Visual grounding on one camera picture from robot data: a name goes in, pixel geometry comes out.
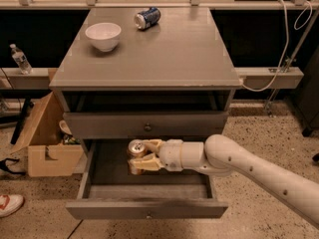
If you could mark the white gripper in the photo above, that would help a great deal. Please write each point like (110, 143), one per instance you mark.
(170, 154)

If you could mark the orange soda can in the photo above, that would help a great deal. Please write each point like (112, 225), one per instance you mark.
(136, 149)

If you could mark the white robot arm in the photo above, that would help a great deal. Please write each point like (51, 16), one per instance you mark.
(219, 155)

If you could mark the open grey lower drawer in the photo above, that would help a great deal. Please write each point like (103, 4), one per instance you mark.
(109, 191)

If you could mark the closed grey upper drawer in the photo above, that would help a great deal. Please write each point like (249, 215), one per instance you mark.
(145, 125)

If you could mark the grey drawer cabinet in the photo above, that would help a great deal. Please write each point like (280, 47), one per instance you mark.
(178, 65)

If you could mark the blue soda can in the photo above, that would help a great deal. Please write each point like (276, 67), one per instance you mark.
(148, 18)

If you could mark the open cardboard box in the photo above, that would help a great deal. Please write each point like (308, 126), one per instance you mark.
(42, 137)

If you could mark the white bowl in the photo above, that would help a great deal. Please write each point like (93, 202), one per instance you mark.
(104, 36)

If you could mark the white and orange sneaker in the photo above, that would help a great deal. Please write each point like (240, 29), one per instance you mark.
(10, 203)

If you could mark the clear plastic water bottle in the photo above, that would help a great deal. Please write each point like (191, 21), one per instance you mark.
(20, 59)

